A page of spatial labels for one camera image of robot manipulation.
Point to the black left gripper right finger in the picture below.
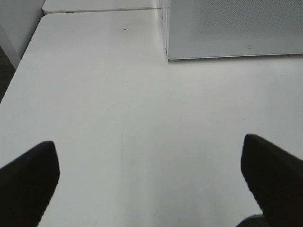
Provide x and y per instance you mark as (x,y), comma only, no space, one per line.
(275,178)

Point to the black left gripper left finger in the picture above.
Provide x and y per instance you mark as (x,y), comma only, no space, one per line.
(27,185)

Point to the white microwave oven body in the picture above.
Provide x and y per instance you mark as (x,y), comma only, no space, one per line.
(164,19)

